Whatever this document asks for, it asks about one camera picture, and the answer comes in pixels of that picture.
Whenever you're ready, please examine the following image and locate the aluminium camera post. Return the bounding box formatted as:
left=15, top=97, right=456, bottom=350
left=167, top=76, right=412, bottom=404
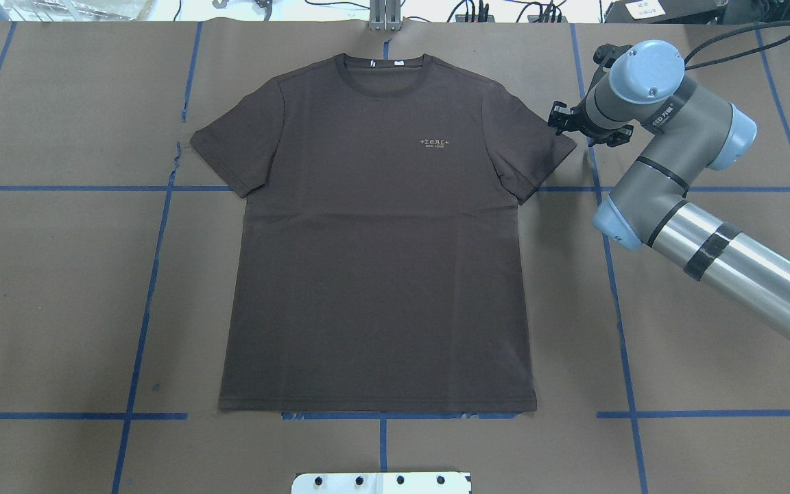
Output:
left=369, top=0, right=403, bottom=32

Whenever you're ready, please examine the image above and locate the black equipment box with label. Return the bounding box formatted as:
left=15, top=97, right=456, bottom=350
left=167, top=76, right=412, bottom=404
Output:
left=603, top=1, right=728, bottom=25

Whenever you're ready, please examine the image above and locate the black cable bundle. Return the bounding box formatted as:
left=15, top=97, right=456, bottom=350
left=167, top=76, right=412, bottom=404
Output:
left=446, top=0, right=567, bottom=24

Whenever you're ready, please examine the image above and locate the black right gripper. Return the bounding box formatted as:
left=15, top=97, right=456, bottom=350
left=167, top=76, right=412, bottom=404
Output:
left=548, top=101, right=634, bottom=148

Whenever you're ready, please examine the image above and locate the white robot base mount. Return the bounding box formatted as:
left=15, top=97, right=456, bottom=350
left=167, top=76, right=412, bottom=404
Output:
left=291, top=471, right=473, bottom=493

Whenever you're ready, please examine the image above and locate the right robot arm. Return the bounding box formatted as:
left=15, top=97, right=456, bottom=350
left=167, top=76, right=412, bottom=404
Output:
left=549, top=40, right=790, bottom=341

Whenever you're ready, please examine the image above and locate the dark brown t-shirt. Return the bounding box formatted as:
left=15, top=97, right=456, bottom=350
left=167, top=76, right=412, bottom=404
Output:
left=189, top=54, right=576, bottom=414

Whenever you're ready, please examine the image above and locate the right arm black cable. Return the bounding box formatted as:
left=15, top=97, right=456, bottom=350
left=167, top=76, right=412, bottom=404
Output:
left=683, top=21, right=790, bottom=71

